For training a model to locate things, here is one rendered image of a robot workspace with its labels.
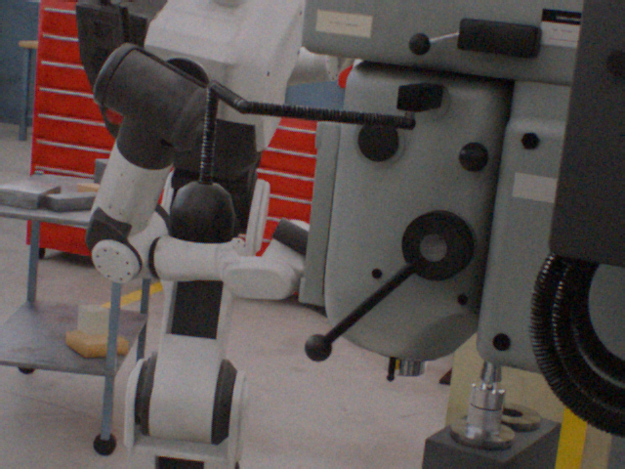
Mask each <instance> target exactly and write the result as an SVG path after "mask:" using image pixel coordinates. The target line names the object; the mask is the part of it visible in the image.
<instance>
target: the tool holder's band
mask: <svg viewBox="0 0 625 469"><path fill-rule="evenodd" d="M472 391H473V392H474V393H475V395H477V396H480V397H485V398H490V399H501V398H504V397H505V396H506V388H505V387H504V386H503V385H502V384H497V387H496V388H487V387H484V386H482V385H480V381H476V382H474V383H473V385H472Z"/></svg>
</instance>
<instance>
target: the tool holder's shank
mask: <svg viewBox="0 0 625 469"><path fill-rule="evenodd" d="M479 379H480V380H482V381H481V382H480V385H482V386H484V387H487V388H496V387H497V384H499V382H502V366H501V365H496V364H491V363H488V362H483V366H482V368H481V369H480V372H479Z"/></svg>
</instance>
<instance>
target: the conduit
mask: <svg viewBox="0 0 625 469"><path fill-rule="evenodd" d="M547 256H548V257H546V258H545V262H544V263H542V265H543V266H542V267H540V271H538V275H537V277H536V278H537V280H536V281H535V284H534V285H533V287H534V288H533V289H531V293H533V294H530V299H529V302H530V303H529V308H528V311H529V313H528V316H529V318H528V325H529V328H528V331H529V336H530V337H529V340H531V341H530V345H531V350H533V354H534V355H535V358H536V363H537V364H538V368H540V372H542V376H544V378H545V379H544V381H545V382H547V385H548V386H551V390H553V393H554V395H556V398H558V399H559V401H560V402H562V405H565V408H570V412H572V413H573V414H574V416H577V417H578V419H582V422H584V421H586V422H587V424H591V426H592V427H594V426H595V427H596V430H601V431H602V432H606V433H607V434H608V433H609V434H610V435H611V436H612V435H614V436H615V437H619V436H620V437H621V438H624V437H625V388H622V386H621V387H619V386H618V385H616V386H615V385H614V384H612V385H611V382H609V383H608V381H607V380H606V381H605V380H604V378H602V376H601V375H598V373H596V372H595V371H594V370H593V368H592V367H590V366H589V365H588V363H587V362H586V359H585V358H582V357H584V356H587V359H588V360H590V363H592V364H593V366H595V367H596V368H597V370H599V369H600V370H601V372H604V374H605V375H608V376H609V379H611V378H612V379H613V381H618V382H619V383H623V385H625V360H622V358H620V359H619V357H618V356H615V355H614V354H612V352H610V351H609V350H607V349H606V347H605V346H604V344H603V341H601V338H598V335H596V332H595V329H594V328H593V325H592V322H591V319H590V317H591V316H590V312H589V311H590V308H589V304H588V303H589V297H588V296H590V294H589V293H590V289H589V288H591V286H590V285H591V284H592V283H591V281H593V280H592V278H594V274H595V271H596V270H597V268H598V267H599V266H598V265H601V264H598V263H592V262H587V261H580V260H574V258H569V257H563V256H557V255H555V254H554V253H552V252H551V253H548V254H547ZM575 340H576V341H575ZM576 344H577V345H576ZM577 347H578V348H580V352H579V349H578V348H577ZM581 352H584V356H582V355H580V354H581ZM577 387H578V388H577ZM580 390H581V391H580ZM590 398H591V400H590ZM593 400H594V402H593ZM597 403H598V404H597ZM616 410H618V413H615V411H616ZM620 413H622V414H620Z"/></svg>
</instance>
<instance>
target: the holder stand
mask: <svg viewBox="0 0 625 469"><path fill-rule="evenodd" d="M468 415H469V414H468ZM468 415H466V416H463V417H462V418H460V419H458V420H455V421H453V423H451V424H449V425H448V426H445V427H443V429H441V430H440V431H438V432H436V433H434V434H433V435H431V436H429V437H427V438H426V439H425V445H424V453H423V462H422V469H555V466H556V458H557V452H558V445H559V438H560V431H561V423H560V422H558V421H555V420H551V419H547V418H543V417H541V416H540V414H539V413H538V412H536V411H534V409H533V408H529V407H526V406H524V405H515V404H511V403H504V408H503V416H502V423H501V431H500V434H497V435H495V436H484V435H478V434H475V433H472V432H470V431H469V430H468V429H467V422H468Z"/></svg>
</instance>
